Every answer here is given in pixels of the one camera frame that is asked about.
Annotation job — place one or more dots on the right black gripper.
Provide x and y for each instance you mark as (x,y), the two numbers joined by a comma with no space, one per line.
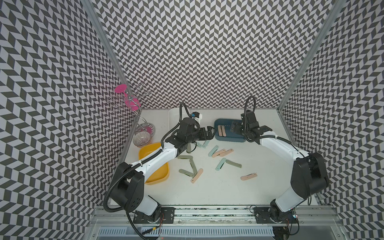
(237,128)

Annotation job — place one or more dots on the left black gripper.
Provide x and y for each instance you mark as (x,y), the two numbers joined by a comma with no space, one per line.
(209,135)

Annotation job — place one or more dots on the dark teal storage box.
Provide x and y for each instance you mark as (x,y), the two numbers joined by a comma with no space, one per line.
(230,136)

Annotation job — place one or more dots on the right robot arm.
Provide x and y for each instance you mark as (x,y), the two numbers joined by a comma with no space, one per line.
(308,170)

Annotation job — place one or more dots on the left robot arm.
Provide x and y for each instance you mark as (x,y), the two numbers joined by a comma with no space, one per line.
(126,191)

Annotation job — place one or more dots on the white storage box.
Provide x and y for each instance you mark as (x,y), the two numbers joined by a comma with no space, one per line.
(173,117)

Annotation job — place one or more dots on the yellow storage box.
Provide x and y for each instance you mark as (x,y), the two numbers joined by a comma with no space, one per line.
(162,173)

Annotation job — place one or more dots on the mint knife angled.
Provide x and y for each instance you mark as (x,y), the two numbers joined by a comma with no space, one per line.
(206,144)

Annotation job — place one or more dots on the mint knife centre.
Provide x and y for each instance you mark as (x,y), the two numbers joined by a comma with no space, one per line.
(215,148)

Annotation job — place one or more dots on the olive knife upright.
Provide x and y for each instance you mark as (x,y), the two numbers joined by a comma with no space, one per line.
(189,148)

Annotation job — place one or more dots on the mint knife lower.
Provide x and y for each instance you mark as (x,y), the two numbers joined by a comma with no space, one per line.
(220,164)

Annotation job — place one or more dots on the olive knife horizontal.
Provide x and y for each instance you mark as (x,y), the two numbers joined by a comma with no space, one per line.
(185,157)

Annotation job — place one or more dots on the olive knife vertical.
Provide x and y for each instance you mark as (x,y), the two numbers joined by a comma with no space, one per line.
(195,171)

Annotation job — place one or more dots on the olive knife right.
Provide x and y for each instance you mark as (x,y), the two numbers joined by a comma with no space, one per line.
(233,164)

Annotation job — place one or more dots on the olive knife lower left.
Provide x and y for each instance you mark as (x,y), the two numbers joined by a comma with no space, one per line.
(187,173)

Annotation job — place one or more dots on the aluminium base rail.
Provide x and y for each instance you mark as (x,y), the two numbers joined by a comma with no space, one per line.
(216,215)

